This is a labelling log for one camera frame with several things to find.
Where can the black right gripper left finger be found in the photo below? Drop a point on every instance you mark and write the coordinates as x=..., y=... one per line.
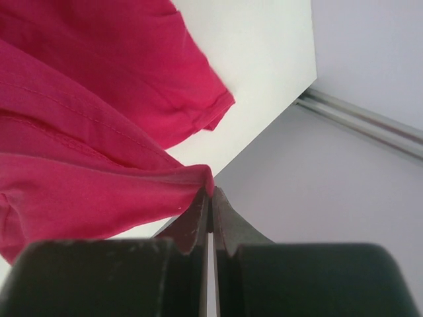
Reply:
x=161, y=276

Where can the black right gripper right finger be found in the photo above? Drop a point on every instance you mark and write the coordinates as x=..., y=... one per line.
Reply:
x=258, y=277

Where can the aluminium frame rail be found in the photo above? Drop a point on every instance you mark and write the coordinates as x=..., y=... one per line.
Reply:
x=392, y=133

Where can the pink t shirt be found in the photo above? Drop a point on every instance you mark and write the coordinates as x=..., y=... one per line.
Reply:
x=93, y=93

